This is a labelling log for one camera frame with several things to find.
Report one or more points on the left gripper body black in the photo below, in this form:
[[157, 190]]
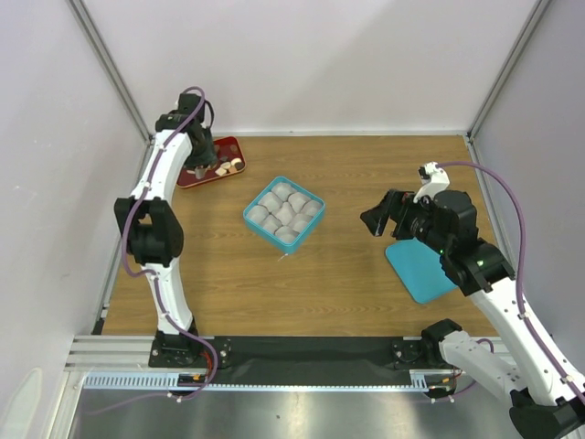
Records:
[[203, 152]]

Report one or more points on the red tray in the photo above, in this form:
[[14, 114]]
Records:
[[227, 149]]

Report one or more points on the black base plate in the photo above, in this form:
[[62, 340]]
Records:
[[319, 361]]

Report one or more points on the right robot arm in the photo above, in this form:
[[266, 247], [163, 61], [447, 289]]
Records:
[[542, 391]]

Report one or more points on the blue tin box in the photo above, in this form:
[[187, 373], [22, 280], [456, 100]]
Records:
[[284, 214]]

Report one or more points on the blue tin lid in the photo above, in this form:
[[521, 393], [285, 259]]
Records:
[[420, 271]]

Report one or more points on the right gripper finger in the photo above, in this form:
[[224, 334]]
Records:
[[376, 219], [401, 230]]

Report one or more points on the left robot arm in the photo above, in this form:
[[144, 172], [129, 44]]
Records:
[[152, 234]]

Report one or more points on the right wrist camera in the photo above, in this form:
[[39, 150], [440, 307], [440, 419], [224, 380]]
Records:
[[433, 181]]

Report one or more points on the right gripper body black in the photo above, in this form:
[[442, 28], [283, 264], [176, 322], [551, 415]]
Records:
[[419, 219]]

